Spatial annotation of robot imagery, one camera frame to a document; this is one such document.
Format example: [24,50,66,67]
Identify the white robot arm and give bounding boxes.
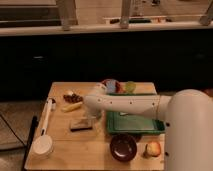
[84,84,213,171]

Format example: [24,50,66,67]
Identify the green cup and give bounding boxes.
[125,81,136,94]

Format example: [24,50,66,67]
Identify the white paper cup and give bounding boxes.
[33,135,53,156]

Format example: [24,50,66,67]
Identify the yellow banana piece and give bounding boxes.
[61,102,83,113]

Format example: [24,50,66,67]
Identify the brown grape bunch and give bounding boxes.
[63,94,83,103]

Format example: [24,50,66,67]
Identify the white garlic bulb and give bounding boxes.
[65,90,74,96]

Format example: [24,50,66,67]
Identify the green plastic tray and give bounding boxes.
[104,94,165,135]

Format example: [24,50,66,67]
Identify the blue sponge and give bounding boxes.
[106,79,116,93]

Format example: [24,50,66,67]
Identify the dark brown bowl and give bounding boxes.
[110,134,137,162]

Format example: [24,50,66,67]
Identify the red yellow apple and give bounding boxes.
[144,141,161,158]

